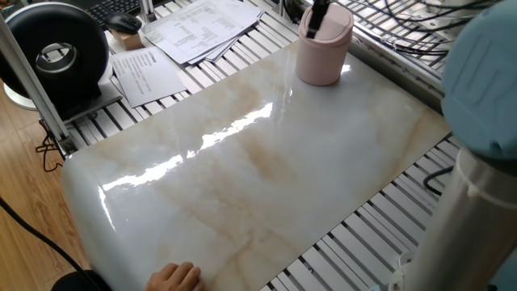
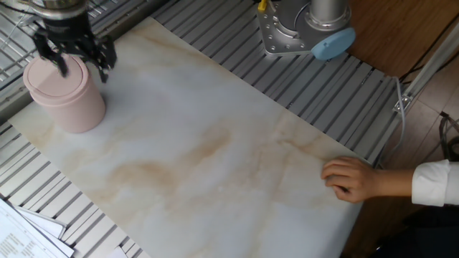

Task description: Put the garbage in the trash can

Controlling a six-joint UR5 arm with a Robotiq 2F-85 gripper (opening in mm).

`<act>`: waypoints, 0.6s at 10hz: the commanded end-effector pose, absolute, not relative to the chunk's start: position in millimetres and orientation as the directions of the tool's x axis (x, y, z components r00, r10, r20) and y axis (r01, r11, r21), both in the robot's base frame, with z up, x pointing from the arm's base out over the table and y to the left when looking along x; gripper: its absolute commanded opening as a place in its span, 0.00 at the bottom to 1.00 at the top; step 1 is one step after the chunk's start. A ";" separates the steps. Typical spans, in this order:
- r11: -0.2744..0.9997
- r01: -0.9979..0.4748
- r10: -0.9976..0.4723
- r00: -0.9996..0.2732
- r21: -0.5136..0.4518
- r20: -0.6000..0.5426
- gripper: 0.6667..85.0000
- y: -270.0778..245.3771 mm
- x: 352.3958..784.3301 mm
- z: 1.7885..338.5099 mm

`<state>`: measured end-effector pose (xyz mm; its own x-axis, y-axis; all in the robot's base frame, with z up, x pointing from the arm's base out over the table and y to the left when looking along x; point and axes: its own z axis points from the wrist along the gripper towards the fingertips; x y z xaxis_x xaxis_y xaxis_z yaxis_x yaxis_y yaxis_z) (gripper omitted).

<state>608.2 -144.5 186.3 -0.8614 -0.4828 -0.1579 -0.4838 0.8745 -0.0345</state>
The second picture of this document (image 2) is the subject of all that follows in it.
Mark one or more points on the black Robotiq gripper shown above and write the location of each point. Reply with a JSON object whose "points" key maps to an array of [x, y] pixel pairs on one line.
{"points": [[66, 34]]}

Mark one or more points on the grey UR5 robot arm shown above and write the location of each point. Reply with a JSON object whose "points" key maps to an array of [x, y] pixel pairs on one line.
{"points": [[328, 12]]}

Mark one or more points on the forearm with white sleeve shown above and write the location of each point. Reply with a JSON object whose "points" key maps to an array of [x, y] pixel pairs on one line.
{"points": [[430, 182]]}

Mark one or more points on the pink lidded trash can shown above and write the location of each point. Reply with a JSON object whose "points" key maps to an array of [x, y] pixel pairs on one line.
{"points": [[68, 100]]}

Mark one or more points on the person's bare hand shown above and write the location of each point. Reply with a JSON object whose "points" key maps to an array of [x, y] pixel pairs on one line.
{"points": [[351, 179]]}

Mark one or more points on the marble pattern table mat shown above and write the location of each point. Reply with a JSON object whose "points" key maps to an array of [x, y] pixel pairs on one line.
{"points": [[186, 154]]}

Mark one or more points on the stack of printed papers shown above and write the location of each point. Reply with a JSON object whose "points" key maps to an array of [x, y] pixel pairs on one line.
{"points": [[25, 236]]}

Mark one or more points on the yellow plug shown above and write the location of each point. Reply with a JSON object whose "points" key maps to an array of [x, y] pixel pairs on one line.
{"points": [[262, 5]]}

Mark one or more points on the dark trousers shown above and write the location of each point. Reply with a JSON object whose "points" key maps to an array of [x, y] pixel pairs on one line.
{"points": [[419, 233]]}

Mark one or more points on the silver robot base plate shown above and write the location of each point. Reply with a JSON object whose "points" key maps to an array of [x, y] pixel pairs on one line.
{"points": [[278, 34]]}

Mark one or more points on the aluminium frame post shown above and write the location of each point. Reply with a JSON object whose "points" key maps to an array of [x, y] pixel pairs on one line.
{"points": [[426, 68]]}

